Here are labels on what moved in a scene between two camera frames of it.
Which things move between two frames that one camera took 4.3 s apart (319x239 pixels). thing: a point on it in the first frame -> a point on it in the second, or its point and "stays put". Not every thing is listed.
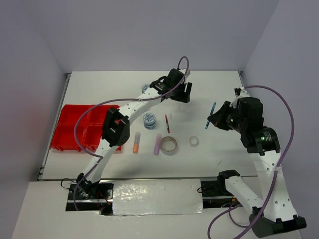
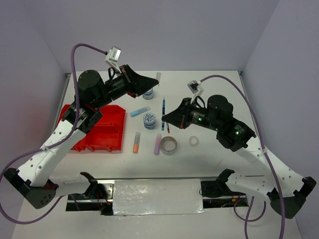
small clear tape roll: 193,141 stays put
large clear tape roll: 168,146 stays put
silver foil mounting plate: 180,196 stays put
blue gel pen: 211,113 -> 163,123
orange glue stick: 136,142 stays put
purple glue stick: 158,139 stays put
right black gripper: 217,118 -> 179,117
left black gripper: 183,96 -> 136,84
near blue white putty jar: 149,120 stays put
